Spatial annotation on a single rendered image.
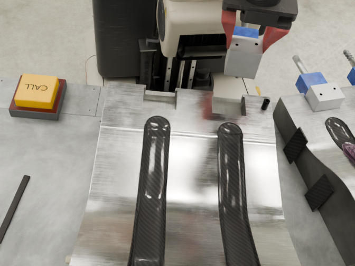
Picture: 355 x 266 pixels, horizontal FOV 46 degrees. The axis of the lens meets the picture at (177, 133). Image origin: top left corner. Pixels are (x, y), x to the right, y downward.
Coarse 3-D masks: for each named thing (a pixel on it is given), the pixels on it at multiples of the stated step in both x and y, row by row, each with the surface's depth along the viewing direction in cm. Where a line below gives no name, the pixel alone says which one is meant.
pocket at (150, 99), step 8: (144, 88) 67; (144, 96) 68; (152, 96) 68; (160, 96) 68; (168, 96) 68; (176, 96) 67; (144, 104) 68; (152, 104) 68; (160, 104) 68; (168, 104) 68; (176, 104) 65
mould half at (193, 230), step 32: (128, 96) 65; (192, 96) 66; (256, 96) 68; (128, 128) 62; (192, 128) 63; (256, 128) 64; (96, 160) 58; (128, 160) 59; (192, 160) 60; (256, 160) 61; (96, 192) 56; (128, 192) 56; (192, 192) 57; (256, 192) 58; (96, 224) 51; (128, 224) 52; (192, 224) 53; (256, 224) 54; (96, 256) 46; (128, 256) 47; (192, 256) 48; (224, 256) 49; (288, 256) 50
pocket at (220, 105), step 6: (216, 102) 69; (222, 102) 69; (228, 102) 69; (234, 102) 69; (240, 102) 69; (216, 108) 69; (222, 108) 69; (228, 108) 69; (234, 108) 69; (240, 108) 70; (228, 114) 69; (234, 114) 69; (240, 114) 69
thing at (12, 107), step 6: (18, 84) 73; (60, 84) 74; (60, 90) 73; (60, 96) 73; (12, 102) 71; (12, 108) 70; (18, 108) 70; (24, 108) 70; (30, 108) 71; (36, 108) 71; (54, 108) 71
